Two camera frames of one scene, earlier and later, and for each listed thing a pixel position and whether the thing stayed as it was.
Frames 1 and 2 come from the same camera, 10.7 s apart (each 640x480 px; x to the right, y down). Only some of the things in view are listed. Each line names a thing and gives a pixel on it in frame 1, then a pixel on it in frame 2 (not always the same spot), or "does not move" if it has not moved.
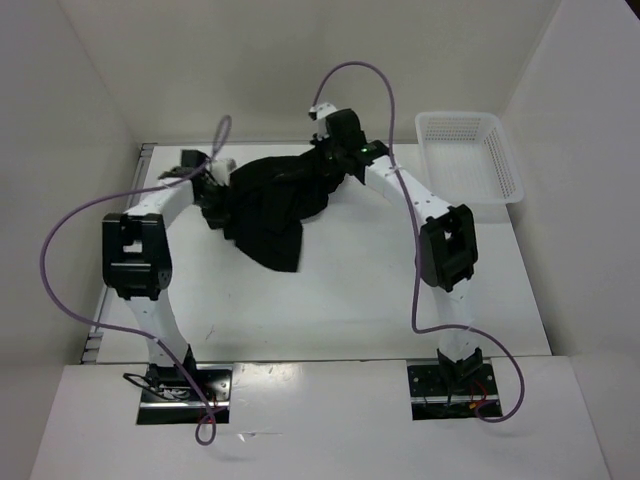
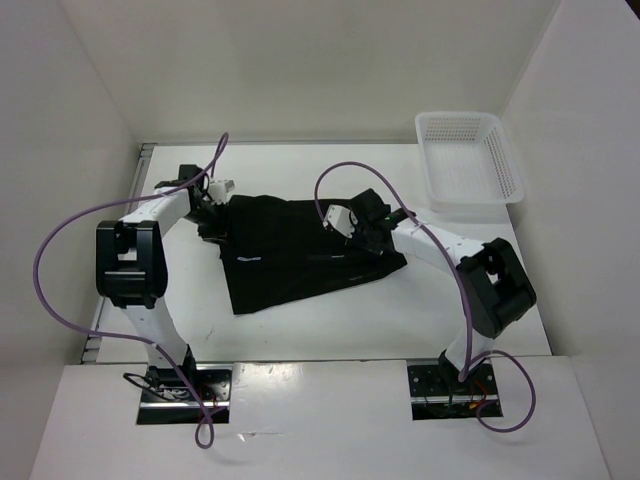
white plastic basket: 468,158 does not move
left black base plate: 167,399 does not move
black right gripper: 321,141 to 355,241
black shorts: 263,208 to 278,252
